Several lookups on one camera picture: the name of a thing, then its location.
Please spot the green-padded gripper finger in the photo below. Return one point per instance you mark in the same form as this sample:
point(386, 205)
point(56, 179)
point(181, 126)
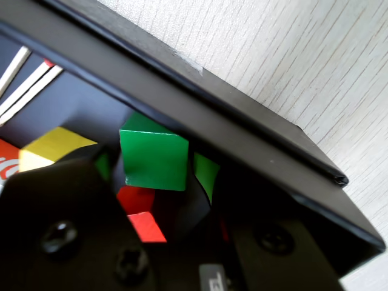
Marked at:
point(272, 260)

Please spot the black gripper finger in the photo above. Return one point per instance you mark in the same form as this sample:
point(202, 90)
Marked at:
point(60, 212)

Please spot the green wooden cube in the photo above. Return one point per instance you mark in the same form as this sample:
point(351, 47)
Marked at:
point(153, 160)

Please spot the black cardboard box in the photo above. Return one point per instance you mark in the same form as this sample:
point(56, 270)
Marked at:
point(242, 145)

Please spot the yellow wooden cube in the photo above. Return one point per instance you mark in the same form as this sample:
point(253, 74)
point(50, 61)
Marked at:
point(51, 145)

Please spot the orange-red printed carton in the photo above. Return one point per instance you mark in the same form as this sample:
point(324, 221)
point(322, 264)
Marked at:
point(7, 157)

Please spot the red wooden cube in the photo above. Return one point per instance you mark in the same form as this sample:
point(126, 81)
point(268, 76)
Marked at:
point(145, 227)

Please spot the flat wooden stick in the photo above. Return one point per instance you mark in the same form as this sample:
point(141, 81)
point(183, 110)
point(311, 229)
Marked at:
point(33, 97)
point(15, 66)
point(27, 85)

